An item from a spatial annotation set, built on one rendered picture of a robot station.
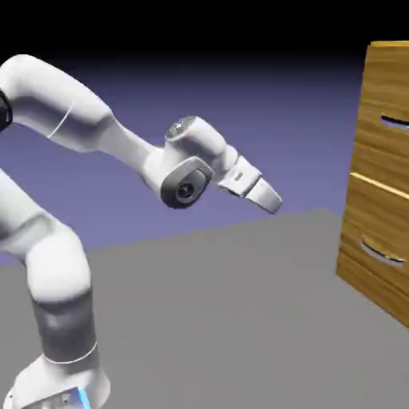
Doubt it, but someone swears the dark curved metal handle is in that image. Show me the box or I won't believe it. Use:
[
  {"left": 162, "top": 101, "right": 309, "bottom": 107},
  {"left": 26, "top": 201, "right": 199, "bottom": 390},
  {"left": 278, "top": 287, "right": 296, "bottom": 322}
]
[{"left": 379, "top": 114, "right": 409, "bottom": 130}]

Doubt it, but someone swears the wood drawer front with dark handle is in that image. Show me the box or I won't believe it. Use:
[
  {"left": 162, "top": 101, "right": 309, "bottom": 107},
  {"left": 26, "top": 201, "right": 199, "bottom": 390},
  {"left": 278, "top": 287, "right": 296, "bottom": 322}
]
[{"left": 350, "top": 42, "right": 409, "bottom": 196}]

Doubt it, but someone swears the wood drawer front with silver handle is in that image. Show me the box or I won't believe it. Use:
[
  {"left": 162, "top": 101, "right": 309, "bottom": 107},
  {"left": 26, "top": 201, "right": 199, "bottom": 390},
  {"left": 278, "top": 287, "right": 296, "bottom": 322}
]
[{"left": 336, "top": 172, "right": 409, "bottom": 328}]

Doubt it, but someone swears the light wood cabinet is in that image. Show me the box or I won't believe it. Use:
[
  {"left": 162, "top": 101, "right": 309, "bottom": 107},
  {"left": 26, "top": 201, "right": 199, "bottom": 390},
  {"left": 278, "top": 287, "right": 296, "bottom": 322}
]
[{"left": 335, "top": 40, "right": 409, "bottom": 329}]

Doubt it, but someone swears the silver curved metal handle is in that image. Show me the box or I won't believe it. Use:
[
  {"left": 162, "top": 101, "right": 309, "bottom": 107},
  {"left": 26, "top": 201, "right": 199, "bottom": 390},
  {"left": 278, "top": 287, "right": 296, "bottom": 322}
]
[{"left": 359, "top": 236, "right": 407, "bottom": 265}]

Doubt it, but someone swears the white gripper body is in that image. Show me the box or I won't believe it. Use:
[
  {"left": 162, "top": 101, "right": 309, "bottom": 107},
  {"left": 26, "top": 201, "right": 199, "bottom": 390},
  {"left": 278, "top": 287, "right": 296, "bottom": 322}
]
[{"left": 244, "top": 176, "right": 284, "bottom": 215}]

